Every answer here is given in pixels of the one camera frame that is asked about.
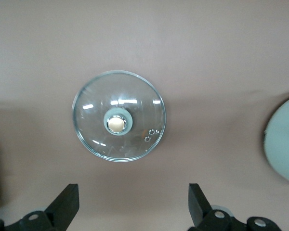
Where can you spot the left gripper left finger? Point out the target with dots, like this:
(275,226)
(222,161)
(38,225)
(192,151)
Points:
(62,211)

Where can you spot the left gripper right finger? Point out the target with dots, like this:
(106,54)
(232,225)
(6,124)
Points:
(201,211)

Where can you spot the round glass pot lid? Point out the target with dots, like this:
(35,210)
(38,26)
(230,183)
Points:
(91,115)

